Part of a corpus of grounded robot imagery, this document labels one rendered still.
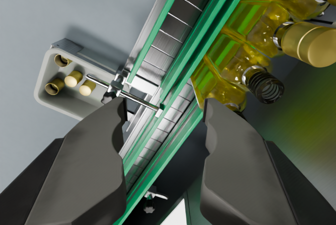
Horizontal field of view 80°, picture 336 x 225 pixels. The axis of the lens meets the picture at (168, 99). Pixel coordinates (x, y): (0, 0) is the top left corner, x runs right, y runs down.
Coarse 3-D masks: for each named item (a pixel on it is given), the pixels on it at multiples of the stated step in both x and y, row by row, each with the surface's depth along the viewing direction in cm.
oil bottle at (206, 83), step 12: (204, 60) 38; (204, 72) 35; (216, 72) 32; (192, 84) 38; (204, 84) 33; (216, 84) 29; (228, 84) 29; (204, 96) 31; (216, 96) 28; (228, 96) 28; (240, 96) 28; (240, 108) 28
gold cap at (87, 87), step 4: (88, 80) 59; (84, 84) 56; (88, 84) 57; (92, 84) 59; (80, 88) 57; (84, 88) 57; (88, 88) 57; (92, 88) 58; (80, 92) 57; (84, 92) 57; (88, 92) 57
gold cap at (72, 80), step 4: (72, 72) 57; (76, 72) 58; (80, 72) 59; (68, 76) 55; (72, 76) 55; (76, 76) 56; (80, 76) 58; (64, 80) 55; (68, 80) 55; (72, 80) 55; (76, 80) 56; (80, 80) 59; (68, 84) 56; (72, 84) 56; (76, 84) 56
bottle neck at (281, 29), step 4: (280, 24) 23; (284, 24) 23; (288, 24) 22; (292, 24) 22; (276, 28) 23; (280, 28) 23; (284, 28) 22; (276, 32) 23; (280, 32) 22; (276, 36) 23; (280, 36) 22; (276, 40) 23; (280, 40) 22; (276, 44) 24; (280, 44) 23
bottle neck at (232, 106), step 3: (225, 105) 27; (228, 105) 27; (231, 105) 27; (234, 105) 27; (231, 108) 26; (234, 108) 26; (237, 108) 27; (234, 111) 25; (237, 111) 26; (240, 114) 25; (243, 117) 25; (246, 120) 24
